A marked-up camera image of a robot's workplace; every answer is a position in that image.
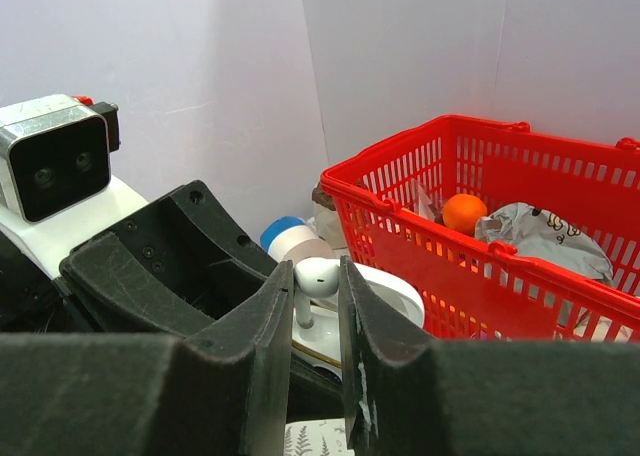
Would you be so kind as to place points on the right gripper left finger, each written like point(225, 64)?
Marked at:
point(222, 391)

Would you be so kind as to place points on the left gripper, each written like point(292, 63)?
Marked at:
point(155, 270)

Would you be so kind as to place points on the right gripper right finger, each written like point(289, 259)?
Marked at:
point(412, 394)

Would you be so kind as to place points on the white earbud charging case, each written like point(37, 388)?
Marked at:
point(366, 298)

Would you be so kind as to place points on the floral table mat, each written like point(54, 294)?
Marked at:
point(324, 437)

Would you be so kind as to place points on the red plastic shopping basket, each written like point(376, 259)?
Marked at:
point(389, 200)

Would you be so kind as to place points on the orange fruit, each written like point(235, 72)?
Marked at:
point(462, 211)

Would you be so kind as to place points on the crumpled grey foil bag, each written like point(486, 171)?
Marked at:
point(542, 234)

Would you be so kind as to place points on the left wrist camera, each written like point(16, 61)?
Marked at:
point(57, 185)

